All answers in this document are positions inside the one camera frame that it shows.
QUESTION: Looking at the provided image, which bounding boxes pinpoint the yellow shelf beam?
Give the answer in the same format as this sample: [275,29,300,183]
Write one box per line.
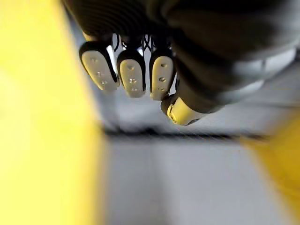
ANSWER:
[239,110,300,216]

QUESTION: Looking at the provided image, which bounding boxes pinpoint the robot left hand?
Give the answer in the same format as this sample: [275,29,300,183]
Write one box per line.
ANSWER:
[61,0,300,127]

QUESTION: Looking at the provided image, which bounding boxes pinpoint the yellow shelf upright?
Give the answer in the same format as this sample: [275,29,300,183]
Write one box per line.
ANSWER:
[0,0,111,225]

